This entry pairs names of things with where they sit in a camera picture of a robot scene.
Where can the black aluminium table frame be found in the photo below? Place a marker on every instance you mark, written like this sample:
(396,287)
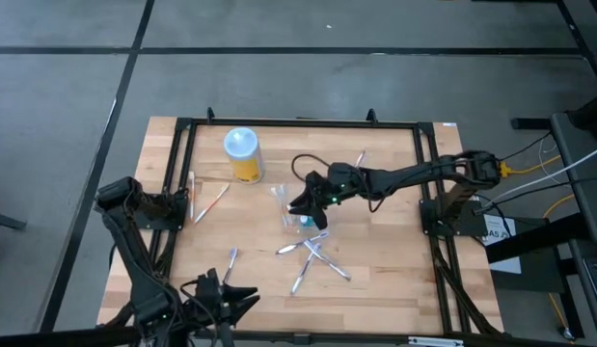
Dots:
(303,122)

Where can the yellow white wipes canister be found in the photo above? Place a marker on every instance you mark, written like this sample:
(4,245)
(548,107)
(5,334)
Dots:
(242,149)

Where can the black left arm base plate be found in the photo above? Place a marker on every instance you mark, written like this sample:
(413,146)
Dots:
(180,219)

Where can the small white table sticker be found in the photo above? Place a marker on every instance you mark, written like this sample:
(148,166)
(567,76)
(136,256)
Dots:
(450,124)

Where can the clear plastic bag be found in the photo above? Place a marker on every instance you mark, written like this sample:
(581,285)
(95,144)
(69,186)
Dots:
(360,158)

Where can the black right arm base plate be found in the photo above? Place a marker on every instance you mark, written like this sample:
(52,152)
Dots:
(464,221)

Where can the black floor stand foot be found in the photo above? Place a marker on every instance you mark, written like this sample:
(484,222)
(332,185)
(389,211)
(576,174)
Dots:
(4,221)

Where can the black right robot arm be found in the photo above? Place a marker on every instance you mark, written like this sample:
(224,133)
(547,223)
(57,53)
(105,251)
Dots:
(414,174)

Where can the clear acrylic organizer box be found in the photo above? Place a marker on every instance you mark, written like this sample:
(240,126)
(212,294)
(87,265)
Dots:
(298,230)

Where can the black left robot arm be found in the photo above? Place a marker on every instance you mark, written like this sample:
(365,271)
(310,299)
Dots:
(129,250)

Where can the teal mouthwash bottle white cap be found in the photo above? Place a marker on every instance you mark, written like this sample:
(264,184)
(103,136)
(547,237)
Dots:
(305,221)

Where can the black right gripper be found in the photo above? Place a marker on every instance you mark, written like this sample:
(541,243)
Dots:
(339,185)

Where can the long white frame label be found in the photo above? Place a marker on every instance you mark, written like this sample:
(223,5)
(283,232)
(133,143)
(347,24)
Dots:
(435,341)

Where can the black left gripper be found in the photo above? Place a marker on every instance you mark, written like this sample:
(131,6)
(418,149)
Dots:
(210,294)

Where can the black side desk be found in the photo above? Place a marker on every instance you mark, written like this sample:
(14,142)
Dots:
(575,144)

